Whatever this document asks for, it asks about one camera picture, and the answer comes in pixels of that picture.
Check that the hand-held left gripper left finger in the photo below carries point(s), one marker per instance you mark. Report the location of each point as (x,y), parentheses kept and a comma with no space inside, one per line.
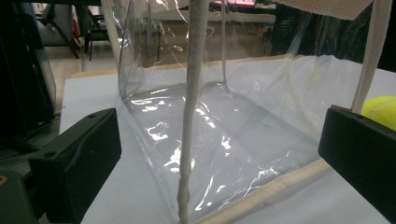
(73,161)

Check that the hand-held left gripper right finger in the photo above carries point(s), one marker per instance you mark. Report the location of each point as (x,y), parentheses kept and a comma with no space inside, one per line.
(362,155)

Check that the clear plastic bag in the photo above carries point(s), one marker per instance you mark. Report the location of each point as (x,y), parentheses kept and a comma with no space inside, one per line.
(236,124)

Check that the yellow tennis ball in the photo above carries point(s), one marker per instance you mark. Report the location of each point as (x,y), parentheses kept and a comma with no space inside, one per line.
(382,110)

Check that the black monitor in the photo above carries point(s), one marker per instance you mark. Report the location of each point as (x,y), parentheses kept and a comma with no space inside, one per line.
(21,77)

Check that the black chair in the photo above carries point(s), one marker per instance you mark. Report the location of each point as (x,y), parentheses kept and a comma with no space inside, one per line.
(93,28)

